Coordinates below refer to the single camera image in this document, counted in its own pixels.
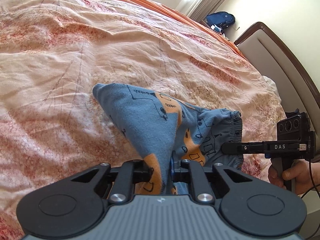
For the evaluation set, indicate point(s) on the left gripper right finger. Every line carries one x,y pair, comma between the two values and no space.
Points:
190,177

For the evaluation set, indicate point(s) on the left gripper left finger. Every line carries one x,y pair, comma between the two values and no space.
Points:
125,178

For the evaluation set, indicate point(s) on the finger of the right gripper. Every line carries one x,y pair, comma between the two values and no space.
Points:
238,148

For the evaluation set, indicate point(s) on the blue patterned child pants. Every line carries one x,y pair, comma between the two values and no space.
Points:
160,128

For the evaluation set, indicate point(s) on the person's right hand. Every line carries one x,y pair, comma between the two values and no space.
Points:
299,172

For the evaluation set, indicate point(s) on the brown wooden headboard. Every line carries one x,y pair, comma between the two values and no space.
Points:
273,59

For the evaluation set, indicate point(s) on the blue backpack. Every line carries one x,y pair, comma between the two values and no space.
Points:
220,19

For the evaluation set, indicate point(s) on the wooden nightstand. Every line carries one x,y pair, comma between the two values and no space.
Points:
218,29

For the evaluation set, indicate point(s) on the pink floral duvet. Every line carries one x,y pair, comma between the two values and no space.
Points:
53,52

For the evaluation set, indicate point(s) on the black right camera box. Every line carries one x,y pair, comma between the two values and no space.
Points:
297,127

